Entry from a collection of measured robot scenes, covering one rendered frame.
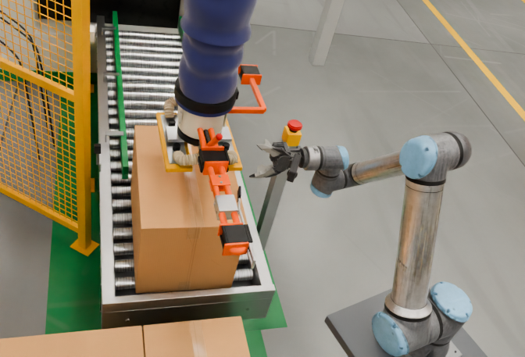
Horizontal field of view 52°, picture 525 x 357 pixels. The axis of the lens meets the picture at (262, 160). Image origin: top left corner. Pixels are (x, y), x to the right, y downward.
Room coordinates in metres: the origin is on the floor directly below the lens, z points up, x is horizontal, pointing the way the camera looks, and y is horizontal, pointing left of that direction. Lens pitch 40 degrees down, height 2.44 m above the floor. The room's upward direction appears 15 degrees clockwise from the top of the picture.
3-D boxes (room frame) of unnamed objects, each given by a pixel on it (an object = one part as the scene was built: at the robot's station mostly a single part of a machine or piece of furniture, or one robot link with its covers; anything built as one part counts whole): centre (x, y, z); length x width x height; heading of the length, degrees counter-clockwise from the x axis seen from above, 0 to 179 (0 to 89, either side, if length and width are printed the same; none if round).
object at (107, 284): (2.23, 0.89, 0.50); 2.31 x 0.05 x 0.19; 23
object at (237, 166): (1.66, 0.18, 1.12); 0.34 x 0.10 x 0.05; 24
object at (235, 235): (1.08, 0.02, 1.23); 0.08 x 0.07 x 0.05; 24
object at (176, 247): (1.61, 0.28, 0.75); 0.60 x 0.40 x 0.40; 22
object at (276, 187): (2.01, -0.10, 0.50); 0.07 x 0.07 x 1.00; 23
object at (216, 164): (1.40, 0.16, 1.23); 0.10 x 0.08 x 0.06; 114
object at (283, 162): (1.52, -0.09, 1.23); 0.12 x 0.09 x 0.08; 114
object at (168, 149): (1.59, 0.35, 1.12); 0.34 x 0.10 x 0.05; 24
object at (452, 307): (1.21, -0.74, 0.99); 0.17 x 0.15 x 0.18; 127
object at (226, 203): (1.20, 0.07, 1.22); 0.07 x 0.07 x 0.04; 24
